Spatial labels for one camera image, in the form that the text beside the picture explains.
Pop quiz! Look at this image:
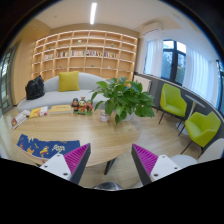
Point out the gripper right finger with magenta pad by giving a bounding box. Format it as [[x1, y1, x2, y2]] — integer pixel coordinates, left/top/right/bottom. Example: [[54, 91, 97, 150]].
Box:
[[131, 144, 180, 185]]

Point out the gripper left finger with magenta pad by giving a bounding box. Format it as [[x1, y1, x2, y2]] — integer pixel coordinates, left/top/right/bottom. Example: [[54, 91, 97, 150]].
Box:
[[41, 144, 91, 184]]

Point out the yellow book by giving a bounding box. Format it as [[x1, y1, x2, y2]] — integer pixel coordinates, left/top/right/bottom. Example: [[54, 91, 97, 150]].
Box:
[[50, 105, 71, 114]]

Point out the small white cup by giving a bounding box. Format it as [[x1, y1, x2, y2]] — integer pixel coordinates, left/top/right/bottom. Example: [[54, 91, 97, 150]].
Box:
[[100, 110, 110, 122]]

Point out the colourful figurine set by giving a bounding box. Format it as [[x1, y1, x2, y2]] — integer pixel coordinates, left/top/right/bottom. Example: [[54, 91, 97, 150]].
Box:
[[71, 97, 93, 115]]

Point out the yellow and white booklet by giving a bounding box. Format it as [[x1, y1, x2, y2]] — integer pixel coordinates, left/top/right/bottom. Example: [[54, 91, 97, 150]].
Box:
[[30, 106, 48, 118]]

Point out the near lime green chair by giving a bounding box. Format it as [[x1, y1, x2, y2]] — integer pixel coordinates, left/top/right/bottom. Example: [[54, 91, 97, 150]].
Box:
[[182, 111, 221, 153]]

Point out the lime green chair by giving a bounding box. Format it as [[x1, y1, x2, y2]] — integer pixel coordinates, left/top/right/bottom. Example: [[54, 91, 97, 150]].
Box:
[[182, 111, 221, 153], [160, 84, 187, 120]]

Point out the far lime green chair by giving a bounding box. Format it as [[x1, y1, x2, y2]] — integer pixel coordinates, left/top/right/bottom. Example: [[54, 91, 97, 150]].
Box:
[[160, 84, 187, 120]]

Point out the red and white magazine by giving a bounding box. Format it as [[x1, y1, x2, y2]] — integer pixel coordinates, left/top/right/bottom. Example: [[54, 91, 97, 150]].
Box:
[[11, 110, 30, 129]]

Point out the grey curved sofa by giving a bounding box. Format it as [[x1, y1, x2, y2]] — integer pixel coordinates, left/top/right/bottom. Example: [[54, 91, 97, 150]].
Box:
[[17, 72, 103, 112]]

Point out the green potted plant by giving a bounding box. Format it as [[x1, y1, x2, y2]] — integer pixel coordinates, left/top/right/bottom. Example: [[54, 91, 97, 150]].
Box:
[[91, 77, 154, 124]]

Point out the yellow cushion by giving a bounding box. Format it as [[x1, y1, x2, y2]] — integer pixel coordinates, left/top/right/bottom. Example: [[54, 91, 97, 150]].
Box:
[[58, 71, 79, 92]]

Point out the black bag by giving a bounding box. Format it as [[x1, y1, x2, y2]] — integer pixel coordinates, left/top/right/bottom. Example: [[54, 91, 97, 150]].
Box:
[[25, 76, 45, 100]]

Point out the glass door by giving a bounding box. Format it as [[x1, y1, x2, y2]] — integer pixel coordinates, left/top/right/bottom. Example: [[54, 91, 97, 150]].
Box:
[[0, 47, 16, 114]]

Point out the right white curtain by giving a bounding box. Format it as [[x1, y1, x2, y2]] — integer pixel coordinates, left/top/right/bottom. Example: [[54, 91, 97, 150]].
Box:
[[182, 47, 219, 106]]

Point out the white curtain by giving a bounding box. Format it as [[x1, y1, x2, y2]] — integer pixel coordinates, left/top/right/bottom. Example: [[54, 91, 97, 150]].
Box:
[[144, 39, 163, 77], [182, 47, 219, 106]]

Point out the dark framed window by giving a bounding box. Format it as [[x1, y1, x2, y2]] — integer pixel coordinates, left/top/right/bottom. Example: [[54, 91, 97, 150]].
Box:
[[161, 39, 186, 85]]

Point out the left white curtain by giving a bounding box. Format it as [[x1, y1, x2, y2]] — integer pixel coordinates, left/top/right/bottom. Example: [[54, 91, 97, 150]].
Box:
[[144, 39, 163, 77]]

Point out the white air conditioner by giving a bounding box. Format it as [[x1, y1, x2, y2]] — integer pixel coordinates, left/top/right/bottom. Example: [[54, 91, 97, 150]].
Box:
[[142, 22, 162, 34]]

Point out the ceiling light strip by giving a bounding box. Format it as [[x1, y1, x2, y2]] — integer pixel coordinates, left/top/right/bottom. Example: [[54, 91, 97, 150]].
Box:
[[90, 2, 97, 25]]

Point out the wooden wall bookshelf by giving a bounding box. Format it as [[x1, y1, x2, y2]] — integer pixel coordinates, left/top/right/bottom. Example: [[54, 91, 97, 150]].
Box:
[[32, 30, 138, 81]]

